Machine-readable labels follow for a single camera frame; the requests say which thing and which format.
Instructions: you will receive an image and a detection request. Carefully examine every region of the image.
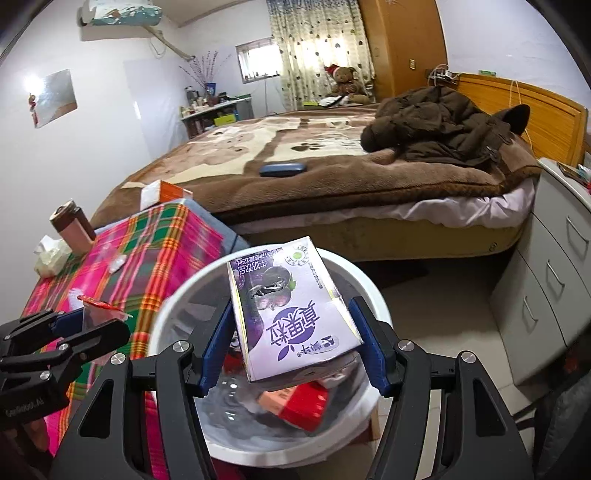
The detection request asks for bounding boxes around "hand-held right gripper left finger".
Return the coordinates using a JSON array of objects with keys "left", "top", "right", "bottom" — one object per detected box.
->
[{"left": 55, "top": 298, "right": 238, "bottom": 480}]

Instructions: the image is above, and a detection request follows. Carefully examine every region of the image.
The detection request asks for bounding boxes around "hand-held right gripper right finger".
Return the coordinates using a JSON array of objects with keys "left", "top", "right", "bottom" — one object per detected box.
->
[{"left": 348, "top": 295, "right": 536, "bottom": 480}]

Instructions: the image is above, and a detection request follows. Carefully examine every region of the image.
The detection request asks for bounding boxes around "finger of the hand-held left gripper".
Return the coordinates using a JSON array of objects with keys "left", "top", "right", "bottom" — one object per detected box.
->
[
  {"left": 28, "top": 318, "right": 131, "bottom": 370},
  {"left": 0, "top": 309, "right": 85, "bottom": 354}
]

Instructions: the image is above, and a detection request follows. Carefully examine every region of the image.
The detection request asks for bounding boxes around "jelly cup with red lid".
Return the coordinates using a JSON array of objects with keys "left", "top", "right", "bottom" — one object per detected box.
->
[{"left": 76, "top": 295, "right": 130, "bottom": 333}]

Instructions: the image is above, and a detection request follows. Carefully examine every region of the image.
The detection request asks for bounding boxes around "white trash bin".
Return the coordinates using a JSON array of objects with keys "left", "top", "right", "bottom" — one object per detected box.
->
[{"left": 148, "top": 249, "right": 393, "bottom": 464}]

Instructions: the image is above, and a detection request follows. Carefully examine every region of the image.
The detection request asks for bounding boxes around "purple drink carton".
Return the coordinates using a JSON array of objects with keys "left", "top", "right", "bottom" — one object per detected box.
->
[{"left": 227, "top": 236, "right": 363, "bottom": 383}]

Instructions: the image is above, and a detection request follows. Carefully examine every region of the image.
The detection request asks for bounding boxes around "large red box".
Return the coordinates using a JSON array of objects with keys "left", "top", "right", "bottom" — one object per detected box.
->
[{"left": 256, "top": 381, "right": 333, "bottom": 432}]

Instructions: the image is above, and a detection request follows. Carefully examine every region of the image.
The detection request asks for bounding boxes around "pale green tissue pack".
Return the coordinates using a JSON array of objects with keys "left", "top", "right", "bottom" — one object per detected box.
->
[{"left": 34, "top": 235, "right": 75, "bottom": 278}]

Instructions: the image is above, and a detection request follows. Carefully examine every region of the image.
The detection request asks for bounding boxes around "pink and brown mug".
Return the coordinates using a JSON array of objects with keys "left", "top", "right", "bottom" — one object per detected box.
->
[{"left": 49, "top": 199, "right": 98, "bottom": 254}]

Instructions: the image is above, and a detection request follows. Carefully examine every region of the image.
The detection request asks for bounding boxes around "plaid tablecloth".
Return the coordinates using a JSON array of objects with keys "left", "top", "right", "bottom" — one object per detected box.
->
[{"left": 21, "top": 198, "right": 250, "bottom": 480}]

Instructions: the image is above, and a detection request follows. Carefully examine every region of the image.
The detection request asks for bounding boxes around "bed mattress with sheet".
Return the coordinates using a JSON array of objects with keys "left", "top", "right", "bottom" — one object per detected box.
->
[{"left": 231, "top": 182, "right": 536, "bottom": 261}]

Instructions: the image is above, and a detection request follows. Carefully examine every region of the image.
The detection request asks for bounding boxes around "orange and white box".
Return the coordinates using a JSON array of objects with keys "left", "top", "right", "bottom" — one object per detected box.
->
[{"left": 140, "top": 181, "right": 195, "bottom": 208}]

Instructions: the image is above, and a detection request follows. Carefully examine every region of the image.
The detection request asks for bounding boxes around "brown printed blanket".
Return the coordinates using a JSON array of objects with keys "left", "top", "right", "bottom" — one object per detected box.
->
[{"left": 90, "top": 104, "right": 543, "bottom": 227}]

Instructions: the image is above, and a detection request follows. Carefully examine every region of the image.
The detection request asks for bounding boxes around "white drawer cabinet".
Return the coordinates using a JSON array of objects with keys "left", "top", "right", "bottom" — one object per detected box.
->
[{"left": 489, "top": 157, "right": 591, "bottom": 386}]

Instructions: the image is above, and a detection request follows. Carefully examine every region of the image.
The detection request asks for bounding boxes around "blue glasses case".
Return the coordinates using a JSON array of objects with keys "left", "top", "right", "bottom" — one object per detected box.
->
[{"left": 259, "top": 162, "right": 306, "bottom": 177}]

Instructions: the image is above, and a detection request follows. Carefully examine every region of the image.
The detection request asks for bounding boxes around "dark cloth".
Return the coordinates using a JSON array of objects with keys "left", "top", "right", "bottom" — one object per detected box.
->
[{"left": 512, "top": 378, "right": 591, "bottom": 480}]

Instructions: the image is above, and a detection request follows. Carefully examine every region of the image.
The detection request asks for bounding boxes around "brown jacket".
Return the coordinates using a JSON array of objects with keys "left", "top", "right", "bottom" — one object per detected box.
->
[{"left": 360, "top": 85, "right": 532, "bottom": 167}]

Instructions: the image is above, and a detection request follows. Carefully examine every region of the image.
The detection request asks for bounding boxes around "white shelf with bottles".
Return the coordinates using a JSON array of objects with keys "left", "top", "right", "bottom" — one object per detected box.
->
[{"left": 180, "top": 90, "right": 254, "bottom": 139}]

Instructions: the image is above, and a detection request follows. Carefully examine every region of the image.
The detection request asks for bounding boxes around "brown teddy bear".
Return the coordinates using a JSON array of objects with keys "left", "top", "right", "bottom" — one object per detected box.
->
[{"left": 323, "top": 65, "right": 372, "bottom": 104}]

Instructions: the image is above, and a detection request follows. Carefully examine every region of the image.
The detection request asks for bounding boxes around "blue vase with branches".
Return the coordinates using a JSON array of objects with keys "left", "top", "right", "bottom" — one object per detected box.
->
[{"left": 180, "top": 51, "right": 232, "bottom": 107}]

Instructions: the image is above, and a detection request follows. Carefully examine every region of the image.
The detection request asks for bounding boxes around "white power strip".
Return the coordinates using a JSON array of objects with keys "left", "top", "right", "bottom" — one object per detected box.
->
[{"left": 425, "top": 65, "right": 462, "bottom": 86}]

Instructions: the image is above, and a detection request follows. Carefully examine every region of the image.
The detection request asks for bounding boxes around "wooden headboard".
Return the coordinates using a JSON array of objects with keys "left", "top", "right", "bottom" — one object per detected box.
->
[{"left": 455, "top": 71, "right": 589, "bottom": 167}]

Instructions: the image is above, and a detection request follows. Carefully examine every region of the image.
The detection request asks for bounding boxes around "small window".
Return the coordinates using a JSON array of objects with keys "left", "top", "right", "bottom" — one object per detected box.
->
[{"left": 235, "top": 39, "right": 281, "bottom": 85}]

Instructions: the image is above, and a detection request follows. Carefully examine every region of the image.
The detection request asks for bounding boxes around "wooden wardrobe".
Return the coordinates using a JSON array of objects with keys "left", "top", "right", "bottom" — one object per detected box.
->
[{"left": 358, "top": 0, "right": 448, "bottom": 104}]

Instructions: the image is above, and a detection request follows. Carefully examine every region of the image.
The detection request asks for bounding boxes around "patterned curtain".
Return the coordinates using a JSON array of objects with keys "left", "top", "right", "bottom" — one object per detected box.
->
[{"left": 267, "top": 0, "right": 376, "bottom": 114}]

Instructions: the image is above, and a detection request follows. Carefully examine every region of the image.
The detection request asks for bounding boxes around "covered air conditioner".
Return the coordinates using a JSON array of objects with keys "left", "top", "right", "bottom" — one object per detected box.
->
[{"left": 76, "top": 0, "right": 163, "bottom": 27}]

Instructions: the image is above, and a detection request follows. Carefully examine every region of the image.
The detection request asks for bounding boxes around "wall mirror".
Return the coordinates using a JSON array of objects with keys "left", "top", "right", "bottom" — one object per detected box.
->
[{"left": 25, "top": 69, "right": 78, "bottom": 129}]

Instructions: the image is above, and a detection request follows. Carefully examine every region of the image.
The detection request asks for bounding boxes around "white wall pipe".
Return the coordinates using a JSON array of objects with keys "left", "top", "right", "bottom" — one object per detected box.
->
[{"left": 141, "top": 25, "right": 197, "bottom": 62}]

